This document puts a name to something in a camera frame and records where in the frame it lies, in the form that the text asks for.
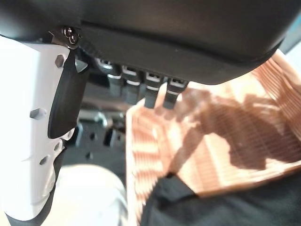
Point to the black garment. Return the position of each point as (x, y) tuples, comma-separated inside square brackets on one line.
[(223, 209)]

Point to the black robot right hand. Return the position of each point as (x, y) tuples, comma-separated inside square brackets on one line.
[(164, 35)]

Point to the brown wicker laundry basket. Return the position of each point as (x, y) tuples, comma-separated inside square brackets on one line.
[(223, 122)]

